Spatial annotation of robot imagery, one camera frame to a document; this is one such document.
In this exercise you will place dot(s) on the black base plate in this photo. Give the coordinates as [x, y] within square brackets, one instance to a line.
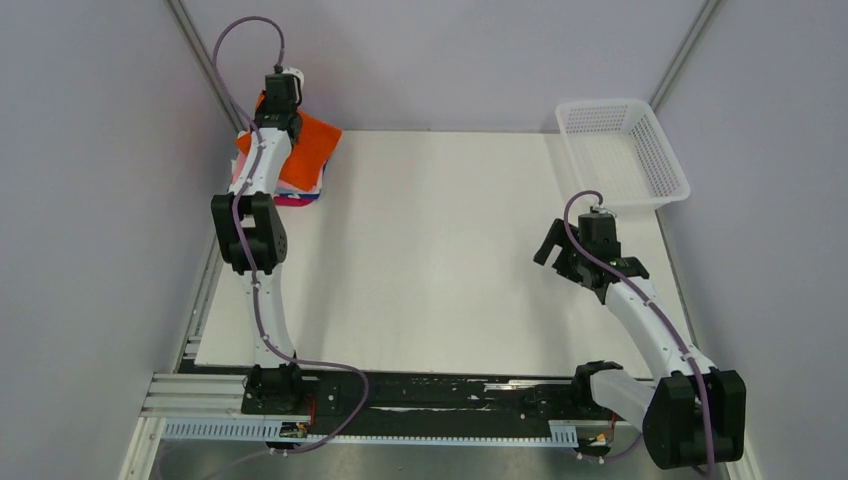
[435, 405]

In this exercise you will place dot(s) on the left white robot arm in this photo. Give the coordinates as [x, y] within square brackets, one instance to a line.
[253, 240]

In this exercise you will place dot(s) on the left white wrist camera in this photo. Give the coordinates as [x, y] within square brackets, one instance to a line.
[294, 72]

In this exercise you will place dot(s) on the orange t shirt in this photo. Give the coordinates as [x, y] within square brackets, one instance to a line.
[315, 146]

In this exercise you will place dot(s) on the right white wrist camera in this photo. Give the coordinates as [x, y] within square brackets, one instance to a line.
[602, 211]

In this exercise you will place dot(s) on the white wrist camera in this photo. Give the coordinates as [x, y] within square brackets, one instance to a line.
[294, 72]
[602, 211]

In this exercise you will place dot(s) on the pink folded t shirt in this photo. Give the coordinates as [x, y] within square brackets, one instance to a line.
[241, 180]

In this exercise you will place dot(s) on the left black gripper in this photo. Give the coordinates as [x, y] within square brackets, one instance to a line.
[262, 110]

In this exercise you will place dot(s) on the white plastic basket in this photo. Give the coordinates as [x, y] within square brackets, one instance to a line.
[618, 148]

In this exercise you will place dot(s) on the aluminium frame rail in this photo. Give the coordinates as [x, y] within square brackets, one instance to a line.
[208, 406]

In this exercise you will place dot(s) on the blue white folded t shirt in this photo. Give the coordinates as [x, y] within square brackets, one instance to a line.
[285, 189]

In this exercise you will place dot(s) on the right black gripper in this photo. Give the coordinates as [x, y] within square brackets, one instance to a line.
[556, 236]

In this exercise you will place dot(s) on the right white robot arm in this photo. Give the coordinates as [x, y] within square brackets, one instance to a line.
[693, 413]

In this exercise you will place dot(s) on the magenta folded t shirt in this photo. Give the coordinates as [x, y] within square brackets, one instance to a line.
[293, 202]

